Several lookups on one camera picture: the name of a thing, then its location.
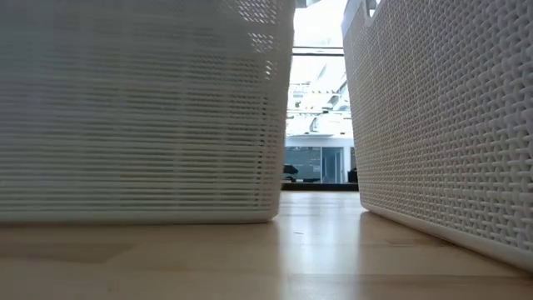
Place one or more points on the glass office door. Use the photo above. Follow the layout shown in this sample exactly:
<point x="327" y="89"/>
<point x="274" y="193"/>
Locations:
<point x="332" y="164"/>

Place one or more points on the small black distant object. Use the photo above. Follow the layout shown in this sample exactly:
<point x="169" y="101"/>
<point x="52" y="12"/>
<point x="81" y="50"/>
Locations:
<point x="353" y="175"/>

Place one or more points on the black distant equipment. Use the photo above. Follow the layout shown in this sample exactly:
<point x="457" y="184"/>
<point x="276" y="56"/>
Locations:
<point x="290" y="170"/>

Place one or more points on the white woven plastic bin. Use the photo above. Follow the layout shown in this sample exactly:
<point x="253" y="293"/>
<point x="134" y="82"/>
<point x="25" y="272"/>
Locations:
<point x="437" y="125"/>
<point x="125" y="125"/>

